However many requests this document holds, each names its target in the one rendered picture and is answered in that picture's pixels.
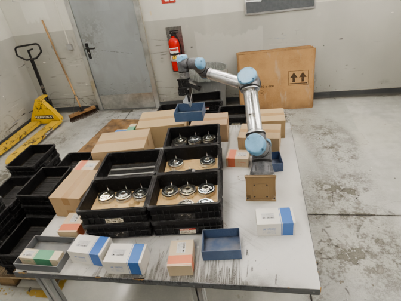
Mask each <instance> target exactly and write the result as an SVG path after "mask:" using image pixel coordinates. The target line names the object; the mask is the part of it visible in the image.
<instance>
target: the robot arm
mask: <svg viewBox="0 0 401 301"><path fill-rule="evenodd" d="M205 65H206V63H205V59H204V58H201V57H197V58H187V55H186V54H181V55H178V56H177V67H178V74H179V78H178V79H177V81H178V86H179V87H178V95H179V96H184V95H186V96H185V98H184V100H183V103H187V104H189V106H190V107H191V105H192V88H194V89H196V90H198V91H200V90H201V88H202V86H200V85H198V84H195V83H193V82H191V81H188V80H189V79H190V73H189V69H194V70H195V71H196V72H197V73H198V75H199V76H200V77H201V78H203V79H207V78H208V79H211V80H213V81H217V82H220V83H223V84H226V85H230V86H232V87H236V88H239V90H240V92H241V93H242V94H243V96H244V102H245V112H246V122H247V127H248V132H247V133H246V140H245V147H246V149H247V151H248V152H249V153H250V154H251V155H252V167H251V171H250V175H273V174H275V173H274V169H273V166H272V149H271V146H272V144H271V141H270V139H268V138H266V132H265V131H264V130H263V128H262V123H261V114H260V105H259V100H258V92H259V90H260V87H261V80H260V78H259V76H258V75H257V71H256V70H255V69H254V68H252V67H245V68H243V69H241V70H240V72H239V73H238V75H237V76H236V75H232V74H230V73H226V72H222V71H220V70H216V69H212V68H210V67H206V66H205Z"/></svg>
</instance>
